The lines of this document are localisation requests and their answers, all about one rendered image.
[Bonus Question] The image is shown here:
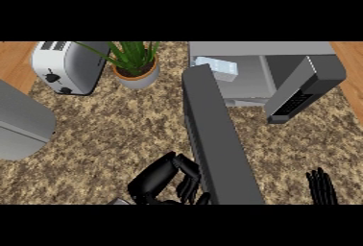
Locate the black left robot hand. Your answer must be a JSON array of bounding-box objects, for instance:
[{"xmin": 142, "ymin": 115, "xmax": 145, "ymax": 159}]
[{"xmin": 128, "ymin": 151, "xmax": 213, "ymax": 206}]

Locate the dark grey microwave door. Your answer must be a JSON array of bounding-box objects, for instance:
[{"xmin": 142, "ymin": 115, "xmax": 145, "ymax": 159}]
[{"xmin": 182, "ymin": 63, "xmax": 268, "ymax": 206}]

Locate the pale blue milk carton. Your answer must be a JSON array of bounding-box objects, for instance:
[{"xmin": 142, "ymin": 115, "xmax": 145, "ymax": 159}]
[{"xmin": 195, "ymin": 56, "xmax": 240, "ymax": 83}]

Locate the grey microwave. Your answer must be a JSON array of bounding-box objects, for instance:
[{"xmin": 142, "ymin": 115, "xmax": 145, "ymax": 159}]
[{"xmin": 188, "ymin": 41, "xmax": 347, "ymax": 125}]

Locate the grey rounded appliance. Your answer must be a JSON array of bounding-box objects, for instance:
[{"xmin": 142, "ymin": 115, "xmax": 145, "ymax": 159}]
[{"xmin": 0, "ymin": 79, "xmax": 58, "ymax": 161}]

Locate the green plant in white pot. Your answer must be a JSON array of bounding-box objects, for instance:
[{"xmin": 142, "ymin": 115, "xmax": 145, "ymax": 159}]
[{"xmin": 73, "ymin": 41, "xmax": 163, "ymax": 90}]

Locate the silver toaster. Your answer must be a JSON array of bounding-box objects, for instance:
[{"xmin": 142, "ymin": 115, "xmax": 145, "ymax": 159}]
[{"xmin": 30, "ymin": 41, "xmax": 111, "ymax": 96}]

